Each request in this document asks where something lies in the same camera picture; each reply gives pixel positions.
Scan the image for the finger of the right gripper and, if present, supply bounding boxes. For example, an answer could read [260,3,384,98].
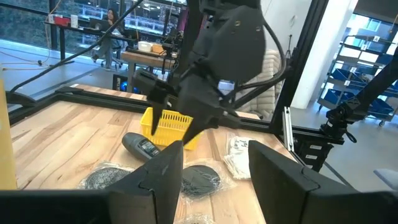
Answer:
[182,115,220,146]
[148,88,171,136]

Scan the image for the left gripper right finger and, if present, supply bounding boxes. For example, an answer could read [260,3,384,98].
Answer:
[248,140,358,224]

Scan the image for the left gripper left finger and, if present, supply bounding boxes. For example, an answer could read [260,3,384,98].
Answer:
[107,140,184,224]

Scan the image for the dark grey deodorant bottle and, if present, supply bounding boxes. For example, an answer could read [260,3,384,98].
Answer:
[121,132,162,162]

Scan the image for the black round pad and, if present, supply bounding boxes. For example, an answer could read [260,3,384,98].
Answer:
[76,161,135,190]
[181,160,238,200]

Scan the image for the white vanity pack bag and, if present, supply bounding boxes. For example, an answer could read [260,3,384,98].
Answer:
[223,134,259,181]

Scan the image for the yellow plastic slotted basket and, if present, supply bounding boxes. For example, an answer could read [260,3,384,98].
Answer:
[139,107,203,151]

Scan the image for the black computer tower blue lights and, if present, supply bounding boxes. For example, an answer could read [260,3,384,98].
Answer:
[111,73,141,95]

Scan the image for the wooden side table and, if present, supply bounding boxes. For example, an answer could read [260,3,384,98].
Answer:
[120,50,175,94]

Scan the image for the black box with white labels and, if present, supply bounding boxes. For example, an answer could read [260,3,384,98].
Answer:
[294,138,335,173]

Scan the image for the white plastic container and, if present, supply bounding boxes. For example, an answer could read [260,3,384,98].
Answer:
[137,40,154,53]

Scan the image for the white puffy jacket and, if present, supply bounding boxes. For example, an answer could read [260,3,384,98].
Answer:
[238,49,284,121]

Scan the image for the person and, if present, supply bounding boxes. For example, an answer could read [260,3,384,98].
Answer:
[91,8,126,70]

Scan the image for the dark laptop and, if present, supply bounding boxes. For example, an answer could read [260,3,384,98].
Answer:
[88,17,110,32]

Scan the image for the blue storage bin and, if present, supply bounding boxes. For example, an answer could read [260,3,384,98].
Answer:
[331,68,368,86]
[368,98,396,116]
[323,88,355,105]

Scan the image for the light grey chair seat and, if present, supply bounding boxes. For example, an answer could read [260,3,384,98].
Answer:
[373,169,398,191]

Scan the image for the black office desk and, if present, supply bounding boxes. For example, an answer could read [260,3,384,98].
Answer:
[44,21,139,62]

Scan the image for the red box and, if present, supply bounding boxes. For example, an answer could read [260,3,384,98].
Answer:
[53,15,72,27]

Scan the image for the silver aluminium bracket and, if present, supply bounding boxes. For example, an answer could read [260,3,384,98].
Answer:
[281,106,295,152]

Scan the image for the black aluminium table frame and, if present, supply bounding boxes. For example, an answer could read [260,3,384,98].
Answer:
[5,0,398,174]

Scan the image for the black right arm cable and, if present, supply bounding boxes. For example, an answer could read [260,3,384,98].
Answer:
[9,0,289,94]

